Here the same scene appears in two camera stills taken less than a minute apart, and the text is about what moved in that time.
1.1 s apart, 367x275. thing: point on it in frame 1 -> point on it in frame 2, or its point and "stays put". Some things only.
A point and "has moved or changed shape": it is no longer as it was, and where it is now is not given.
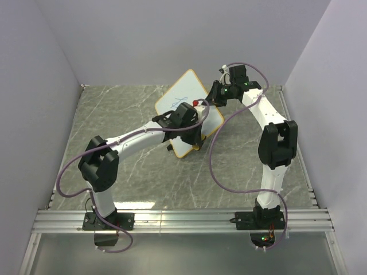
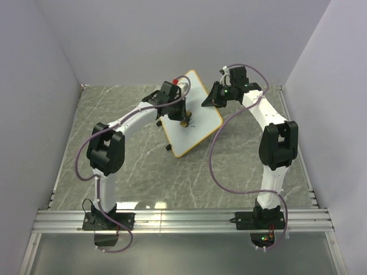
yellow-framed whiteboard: (188, 88) stays put
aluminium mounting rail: (179, 220) stays put
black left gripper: (196, 139) -> (183, 116)
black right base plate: (258, 220) stays put
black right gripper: (212, 98) stays put
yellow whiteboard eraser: (196, 147) has moved or changed shape
